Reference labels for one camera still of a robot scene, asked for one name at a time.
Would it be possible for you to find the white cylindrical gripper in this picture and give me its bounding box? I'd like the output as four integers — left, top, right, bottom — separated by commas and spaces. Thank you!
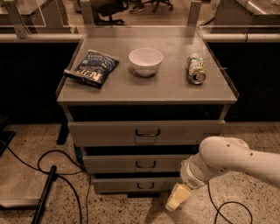
165, 154, 209, 211

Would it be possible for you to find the grey drawer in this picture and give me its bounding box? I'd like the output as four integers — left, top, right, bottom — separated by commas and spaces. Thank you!
92, 177, 180, 194
83, 154, 191, 173
68, 120, 226, 147

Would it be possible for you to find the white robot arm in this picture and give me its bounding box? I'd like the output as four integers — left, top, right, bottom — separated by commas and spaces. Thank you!
165, 136, 280, 211

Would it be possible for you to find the grey top drawer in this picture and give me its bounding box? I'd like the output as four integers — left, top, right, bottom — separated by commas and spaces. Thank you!
68, 120, 226, 147

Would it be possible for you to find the grey bottom drawer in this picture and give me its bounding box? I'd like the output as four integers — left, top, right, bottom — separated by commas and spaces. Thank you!
92, 177, 180, 194

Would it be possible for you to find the grey drawer cabinet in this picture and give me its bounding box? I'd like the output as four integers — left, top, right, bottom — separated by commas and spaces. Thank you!
55, 25, 240, 200

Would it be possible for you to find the green soda can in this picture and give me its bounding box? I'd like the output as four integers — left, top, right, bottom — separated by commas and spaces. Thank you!
187, 53, 207, 85

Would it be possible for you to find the white bowl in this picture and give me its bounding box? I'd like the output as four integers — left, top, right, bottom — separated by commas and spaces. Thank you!
129, 48, 164, 77

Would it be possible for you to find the black desk leg bar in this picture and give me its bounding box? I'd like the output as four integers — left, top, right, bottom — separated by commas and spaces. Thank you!
31, 165, 57, 224

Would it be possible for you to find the blue chip bag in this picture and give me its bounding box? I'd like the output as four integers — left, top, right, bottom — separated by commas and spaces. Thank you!
63, 50, 119, 88

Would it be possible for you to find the black office chair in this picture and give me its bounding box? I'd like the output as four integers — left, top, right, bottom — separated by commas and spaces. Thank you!
90, 0, 129, 25

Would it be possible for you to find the black floor cable left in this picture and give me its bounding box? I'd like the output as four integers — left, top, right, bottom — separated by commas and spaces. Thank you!
0, 139, 93, 224

